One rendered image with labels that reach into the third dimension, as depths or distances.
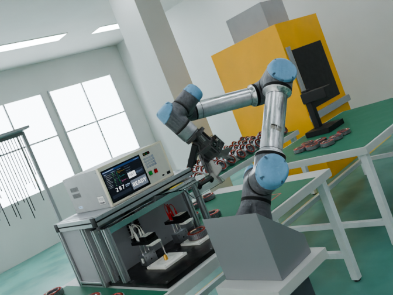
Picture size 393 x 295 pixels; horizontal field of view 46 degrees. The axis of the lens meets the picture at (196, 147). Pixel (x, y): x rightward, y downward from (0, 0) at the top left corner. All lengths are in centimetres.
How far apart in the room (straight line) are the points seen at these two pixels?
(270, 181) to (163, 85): 479
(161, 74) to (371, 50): 302
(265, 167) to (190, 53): 753
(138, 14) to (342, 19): 296
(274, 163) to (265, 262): 36
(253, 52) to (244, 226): 435
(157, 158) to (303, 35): 389
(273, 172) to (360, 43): 569
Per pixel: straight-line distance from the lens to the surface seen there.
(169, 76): 633
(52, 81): 964
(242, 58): 600
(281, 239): 172
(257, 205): 176
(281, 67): 186
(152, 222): 260
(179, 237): 254
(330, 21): 739
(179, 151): 649
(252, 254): 173
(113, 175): 235
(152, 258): 243
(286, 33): 579
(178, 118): 169
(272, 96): 182
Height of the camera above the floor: 143
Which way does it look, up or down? 5 degrees down
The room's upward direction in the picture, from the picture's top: 22 degrees counter-clockwise
